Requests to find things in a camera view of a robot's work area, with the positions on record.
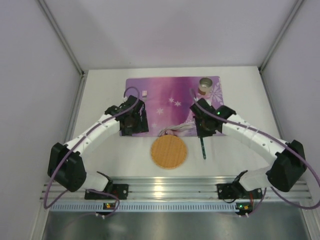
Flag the right aluminium frame post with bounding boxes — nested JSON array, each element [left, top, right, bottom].
[[258, 0, 306, 74]]

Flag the aluminium frame post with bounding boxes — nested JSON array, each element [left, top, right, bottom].
[[258, 0, 306, 74], [36, 0, 84, 76]]

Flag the aluminium mounting rail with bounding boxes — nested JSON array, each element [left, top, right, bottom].
[[48, 176, 311, 202]]

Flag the fork with green handle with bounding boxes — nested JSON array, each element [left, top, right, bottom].
[[141, 90, 148, 102]]

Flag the spoon with green handle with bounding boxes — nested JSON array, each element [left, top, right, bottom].
[[199, 137, 207, 160]]

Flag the left aluminium frame post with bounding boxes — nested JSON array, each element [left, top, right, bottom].
[[36, 0, 84, 76]]

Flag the metal cup with wood band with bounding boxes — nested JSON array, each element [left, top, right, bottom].
[[198, 77, 213, 96]]

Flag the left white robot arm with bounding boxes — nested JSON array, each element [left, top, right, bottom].
[[47, 95, 149, 192]]

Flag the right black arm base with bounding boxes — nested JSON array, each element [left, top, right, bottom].
[[216, 183, 263, 200]]

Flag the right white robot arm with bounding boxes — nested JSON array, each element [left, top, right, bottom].
[[190, 98, 307, 196]]

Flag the perforated grey cable duct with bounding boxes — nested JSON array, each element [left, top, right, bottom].
[[50, 201, 252, 213]]

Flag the purple printed placemat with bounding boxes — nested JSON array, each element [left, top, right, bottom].
[[125, 76, 224, 137]]

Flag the round woven wicker plate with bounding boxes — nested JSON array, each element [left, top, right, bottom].
[[150, 135, 188, 170]]

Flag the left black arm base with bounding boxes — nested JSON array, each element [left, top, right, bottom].
[[84, 183, 129, 200]]

